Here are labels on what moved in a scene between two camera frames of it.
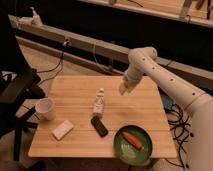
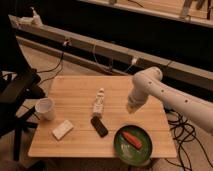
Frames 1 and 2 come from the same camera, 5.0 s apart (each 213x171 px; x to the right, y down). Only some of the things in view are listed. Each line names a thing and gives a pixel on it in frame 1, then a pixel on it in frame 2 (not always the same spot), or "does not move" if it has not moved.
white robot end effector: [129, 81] -> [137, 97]
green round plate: [133, 145] does not move
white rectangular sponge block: [62, 130] does not move
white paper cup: [45, 108] does not move
